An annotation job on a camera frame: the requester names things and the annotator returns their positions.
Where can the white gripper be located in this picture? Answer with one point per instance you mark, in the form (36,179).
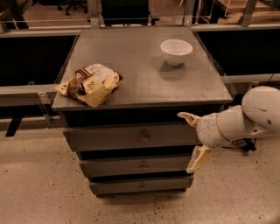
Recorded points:
(207,129)

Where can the grey top drawer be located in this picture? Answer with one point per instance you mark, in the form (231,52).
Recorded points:
(129,136)

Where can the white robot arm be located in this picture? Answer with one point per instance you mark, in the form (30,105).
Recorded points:
(258,115)

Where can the grey bottom drawer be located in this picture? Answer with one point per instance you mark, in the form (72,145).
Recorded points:
(141,185)

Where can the grey wooden drawer cabinet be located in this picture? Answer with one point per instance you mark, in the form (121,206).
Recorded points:
(152,91)

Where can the white ceramic bowl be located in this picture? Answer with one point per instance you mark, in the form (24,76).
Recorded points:
(175,51)

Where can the yellow brown snack bag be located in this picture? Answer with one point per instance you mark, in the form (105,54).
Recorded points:
(91,85)

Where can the black office chair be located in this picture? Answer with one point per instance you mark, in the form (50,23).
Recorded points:
(73,4)

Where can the grey metal railing frame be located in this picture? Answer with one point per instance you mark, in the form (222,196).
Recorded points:
(253,17)

